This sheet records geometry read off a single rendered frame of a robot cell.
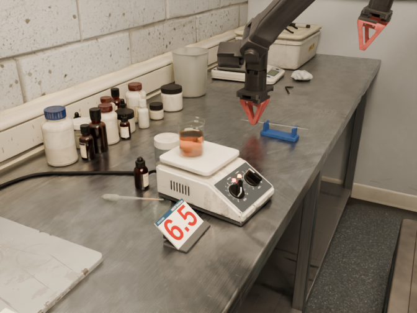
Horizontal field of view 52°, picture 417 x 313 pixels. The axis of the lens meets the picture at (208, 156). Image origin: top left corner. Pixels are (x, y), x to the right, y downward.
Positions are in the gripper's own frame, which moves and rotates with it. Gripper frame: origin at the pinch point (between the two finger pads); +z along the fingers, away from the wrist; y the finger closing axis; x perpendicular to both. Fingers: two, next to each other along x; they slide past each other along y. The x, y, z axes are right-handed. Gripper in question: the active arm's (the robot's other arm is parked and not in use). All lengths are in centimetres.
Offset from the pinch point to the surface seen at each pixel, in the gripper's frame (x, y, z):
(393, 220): 31, -99, 78
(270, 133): 5.9, 1.6, 2.0
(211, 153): 7.6, 34.8, -5.7
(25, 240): -10, 67, 2
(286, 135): 10.1, 0.6, 2.0
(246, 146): 3.2, 10.7, 3.0
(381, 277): 35, -53, 78
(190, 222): 11.3, 48.1, 1.8
